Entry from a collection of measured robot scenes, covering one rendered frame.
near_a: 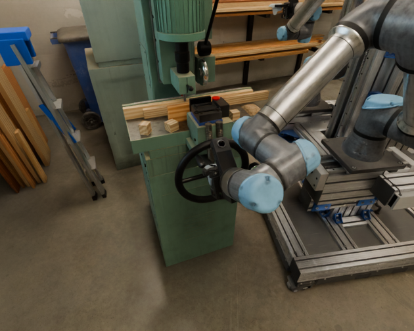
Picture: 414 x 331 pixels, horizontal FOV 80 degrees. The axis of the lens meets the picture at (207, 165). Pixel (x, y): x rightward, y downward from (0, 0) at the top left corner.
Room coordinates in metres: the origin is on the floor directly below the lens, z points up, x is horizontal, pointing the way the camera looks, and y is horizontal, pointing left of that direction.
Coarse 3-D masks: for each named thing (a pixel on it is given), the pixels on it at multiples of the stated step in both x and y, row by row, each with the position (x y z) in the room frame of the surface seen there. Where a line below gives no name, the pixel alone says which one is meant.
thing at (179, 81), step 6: (174, 72) 1.02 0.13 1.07; (174, 78) 1.01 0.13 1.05; (180, 78) 0.96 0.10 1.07; (186, 78) 0.96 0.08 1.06; (192, 78) 0.97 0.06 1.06; (174, 84) 1.02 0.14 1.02; (180, 84) 0.95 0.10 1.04; (186, 84) 0.96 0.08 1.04; (192, 84) 0.97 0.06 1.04; (180, 90) 0.95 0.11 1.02; (186, 90) 0.96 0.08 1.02
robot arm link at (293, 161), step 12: (264, 144) 0.45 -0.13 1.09; (276, 144) 0.44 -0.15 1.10; (288, 144) 0.44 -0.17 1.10; (300, 144) 0.43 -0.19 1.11; (312, 144) 0.42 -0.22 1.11; (264, 156) 0.44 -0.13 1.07; (276, 156) 0.41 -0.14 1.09; (288, 156) 0.40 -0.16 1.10; (300, 156) 0.40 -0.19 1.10; (312, 156) 0.40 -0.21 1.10; (276, 168) 0.38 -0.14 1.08; (288, 168) 0.38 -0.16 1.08; (300, 168) 0.38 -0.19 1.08; (312, 168) 0.39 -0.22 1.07; (288, 180) 0.37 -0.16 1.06
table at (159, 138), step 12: (240, 108) 1.04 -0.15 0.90; (132, 120) 0.93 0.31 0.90; (144, 120) 0.93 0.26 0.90; (156, 120) 0.93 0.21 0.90; (132, 132) 0.83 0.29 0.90; (156, 132) 0.83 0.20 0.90; (168, 132) 0.83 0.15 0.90; (180, 132) 0.83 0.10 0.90; (132, 144) 0.77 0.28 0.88; (144, 144) 0.78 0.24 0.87; (156, 144) 0.80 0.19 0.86; (168, 144) 0.81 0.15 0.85; (180, 144) 0.83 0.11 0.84; (192, 144) 0.79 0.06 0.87
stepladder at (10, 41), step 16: (0, 32) 1.33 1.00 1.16; (16, 32) 1.35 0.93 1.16; (0, 48) 1.30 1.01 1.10; (16, 48) 1.32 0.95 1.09; (32, 48) 1.48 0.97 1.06; (16, 64) 1.31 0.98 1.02; (32, 64) 1.41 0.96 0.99; (32, 80) 1.32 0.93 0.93; (48, 96) 1.37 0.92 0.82; (48, 112) 1.33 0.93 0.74; (64, 128) 1.34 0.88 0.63; (64, 144) 1.33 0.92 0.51; (80, 144) 1.50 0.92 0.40; (80, 160) 1.49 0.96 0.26; (96, 176) 1.40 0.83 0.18; (96, 192) 1.38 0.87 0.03
